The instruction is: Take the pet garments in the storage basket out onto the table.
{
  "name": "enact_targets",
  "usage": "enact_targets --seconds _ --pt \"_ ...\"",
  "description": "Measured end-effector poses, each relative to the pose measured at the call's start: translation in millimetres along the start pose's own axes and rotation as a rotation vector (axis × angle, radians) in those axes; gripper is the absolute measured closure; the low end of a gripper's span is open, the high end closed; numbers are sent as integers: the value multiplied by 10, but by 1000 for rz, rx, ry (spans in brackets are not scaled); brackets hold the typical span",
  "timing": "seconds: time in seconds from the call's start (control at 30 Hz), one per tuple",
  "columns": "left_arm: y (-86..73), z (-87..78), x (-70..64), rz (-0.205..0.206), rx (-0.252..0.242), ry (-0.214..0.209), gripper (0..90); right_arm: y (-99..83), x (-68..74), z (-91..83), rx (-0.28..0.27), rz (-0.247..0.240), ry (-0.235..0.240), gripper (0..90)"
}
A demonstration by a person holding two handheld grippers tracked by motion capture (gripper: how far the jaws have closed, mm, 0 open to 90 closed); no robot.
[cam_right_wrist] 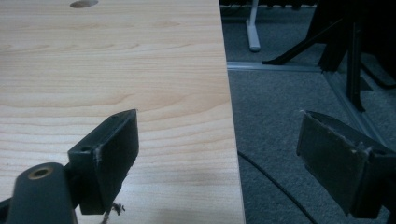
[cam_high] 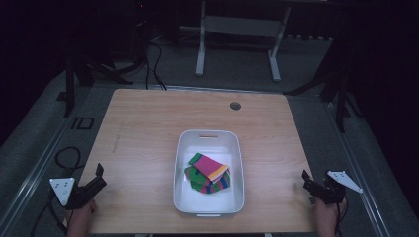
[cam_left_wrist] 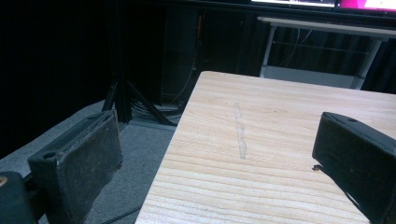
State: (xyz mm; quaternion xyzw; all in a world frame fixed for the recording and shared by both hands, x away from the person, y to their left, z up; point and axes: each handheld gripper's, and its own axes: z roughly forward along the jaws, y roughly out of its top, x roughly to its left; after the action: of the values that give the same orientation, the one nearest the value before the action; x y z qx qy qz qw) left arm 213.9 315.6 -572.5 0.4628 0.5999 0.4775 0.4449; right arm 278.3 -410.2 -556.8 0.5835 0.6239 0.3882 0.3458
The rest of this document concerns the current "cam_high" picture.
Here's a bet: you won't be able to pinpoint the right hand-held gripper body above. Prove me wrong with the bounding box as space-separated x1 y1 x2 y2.
308 170 364 205

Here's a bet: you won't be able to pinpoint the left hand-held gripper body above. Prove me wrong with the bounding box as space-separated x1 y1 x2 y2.
48 177 103 211

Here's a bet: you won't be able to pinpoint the green striped sock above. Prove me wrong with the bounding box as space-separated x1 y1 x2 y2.
183 165 232 195

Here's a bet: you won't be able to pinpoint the white plastic bin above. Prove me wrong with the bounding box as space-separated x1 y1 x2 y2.
173 128 246 218

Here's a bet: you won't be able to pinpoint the pink striped sock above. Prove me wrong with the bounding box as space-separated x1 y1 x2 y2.
188 152 230 185

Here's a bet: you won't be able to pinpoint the person's right hand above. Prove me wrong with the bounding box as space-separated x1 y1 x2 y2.
312 197 348 237

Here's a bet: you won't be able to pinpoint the person's left hand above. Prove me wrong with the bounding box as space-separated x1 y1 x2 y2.
66 198 98 237

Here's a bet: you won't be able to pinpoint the black metal stand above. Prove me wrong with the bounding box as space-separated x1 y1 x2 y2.
62 19 147 119
282 48 364 134

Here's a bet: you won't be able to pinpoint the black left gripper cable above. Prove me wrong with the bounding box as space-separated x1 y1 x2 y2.
29 192 68 237

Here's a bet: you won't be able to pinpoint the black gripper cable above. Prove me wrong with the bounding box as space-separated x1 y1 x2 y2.
29 192 68 237
333 197 349 237

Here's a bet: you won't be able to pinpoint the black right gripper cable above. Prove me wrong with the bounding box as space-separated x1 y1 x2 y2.
333 197 349 237

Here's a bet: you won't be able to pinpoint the black looped cable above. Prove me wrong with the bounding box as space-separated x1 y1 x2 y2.
53 145 84 173

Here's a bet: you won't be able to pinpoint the metal floor rail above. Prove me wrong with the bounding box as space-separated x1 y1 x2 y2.
0 86 95 228
324 102 393 237

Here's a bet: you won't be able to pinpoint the black floor cables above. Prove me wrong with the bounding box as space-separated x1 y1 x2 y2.
143 19 168 91

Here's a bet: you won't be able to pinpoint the white metal desk frame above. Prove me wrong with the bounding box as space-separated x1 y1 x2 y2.
179 0 293 83

